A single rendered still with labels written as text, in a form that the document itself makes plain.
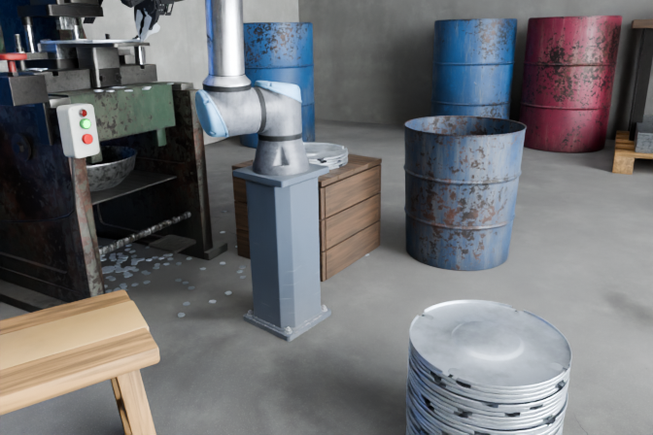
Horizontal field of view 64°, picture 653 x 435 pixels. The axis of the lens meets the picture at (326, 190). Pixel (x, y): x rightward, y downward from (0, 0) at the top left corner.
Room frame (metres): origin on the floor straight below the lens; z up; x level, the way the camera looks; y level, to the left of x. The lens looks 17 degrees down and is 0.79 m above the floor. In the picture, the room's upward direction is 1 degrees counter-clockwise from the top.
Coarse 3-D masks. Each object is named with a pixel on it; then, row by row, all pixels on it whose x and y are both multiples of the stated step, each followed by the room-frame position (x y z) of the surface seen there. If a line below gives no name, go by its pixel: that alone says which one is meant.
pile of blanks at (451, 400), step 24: (408, 360) 0.88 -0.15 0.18; (408, 384) 0.86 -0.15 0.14; (432, 384) 0.77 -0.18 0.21; (456, 384) 0.75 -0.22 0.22; (552, 384) 0.73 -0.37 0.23; (408, 408) 0.85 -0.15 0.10; (432, 408) 0.78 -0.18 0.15; (456, 408) 0.74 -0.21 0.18; (480, 408) 0.72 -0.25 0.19; (504, 408) 0.71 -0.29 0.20; (528, 408) 0.72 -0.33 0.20; (552, 408) 0.74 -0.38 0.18; (408, 432) 0.85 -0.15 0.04; (432, 432) 0.77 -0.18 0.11; (456, 432) 0.74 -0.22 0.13; (480, 432) 0.73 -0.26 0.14; (504, 432) 0.71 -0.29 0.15; (528, 432) 0.72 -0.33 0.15; (552, 432) 0.74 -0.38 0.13
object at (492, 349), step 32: (416, 320) 0.93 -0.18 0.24; (448, 320) 0.93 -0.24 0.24; (480, 320) 0.93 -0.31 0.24; (512, 320) 0.93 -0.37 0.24; (544, 320) 0.92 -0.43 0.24; (448, 352) 0.82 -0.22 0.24; (480, 352) 0.81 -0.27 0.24; (512, 352) 0.81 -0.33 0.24; (544, 352) 0.81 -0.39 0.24; (480, 384) 0.72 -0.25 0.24; (512, 384) 0.73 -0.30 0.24; (544, 384) 0.72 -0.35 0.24
